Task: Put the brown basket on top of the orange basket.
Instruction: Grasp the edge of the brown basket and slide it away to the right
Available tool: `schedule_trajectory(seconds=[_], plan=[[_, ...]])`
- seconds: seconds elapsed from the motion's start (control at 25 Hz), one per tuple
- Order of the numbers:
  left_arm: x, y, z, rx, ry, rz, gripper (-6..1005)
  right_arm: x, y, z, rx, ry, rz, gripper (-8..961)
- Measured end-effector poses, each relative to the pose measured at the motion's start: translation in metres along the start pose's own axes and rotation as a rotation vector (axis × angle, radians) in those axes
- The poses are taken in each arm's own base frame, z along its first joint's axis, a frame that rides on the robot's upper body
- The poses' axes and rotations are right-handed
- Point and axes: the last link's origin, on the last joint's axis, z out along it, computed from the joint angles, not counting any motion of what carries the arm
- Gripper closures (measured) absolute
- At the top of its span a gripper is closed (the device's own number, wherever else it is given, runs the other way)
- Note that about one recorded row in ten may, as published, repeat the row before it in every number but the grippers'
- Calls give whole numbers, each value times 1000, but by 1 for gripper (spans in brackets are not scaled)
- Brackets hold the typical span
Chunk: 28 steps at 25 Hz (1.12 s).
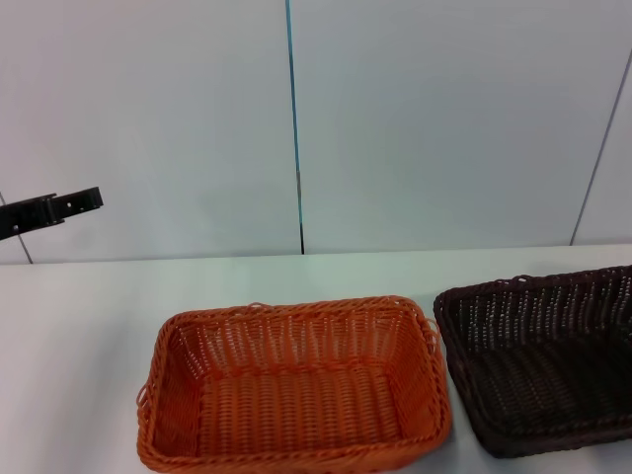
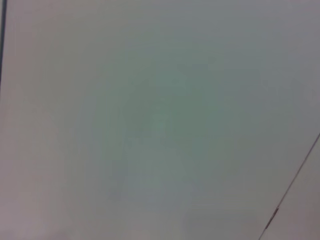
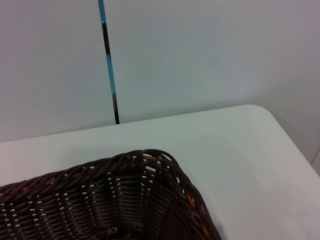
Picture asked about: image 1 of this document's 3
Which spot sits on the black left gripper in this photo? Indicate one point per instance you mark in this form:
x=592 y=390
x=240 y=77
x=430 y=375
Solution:
x=27 y=217

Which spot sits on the orange woven plastic basket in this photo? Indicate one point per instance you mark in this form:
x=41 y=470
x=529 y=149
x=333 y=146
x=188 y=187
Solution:
x=296 y=410

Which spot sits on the dark brown woven basket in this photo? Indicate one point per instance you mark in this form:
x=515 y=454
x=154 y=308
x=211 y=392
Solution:
x=543 y=385

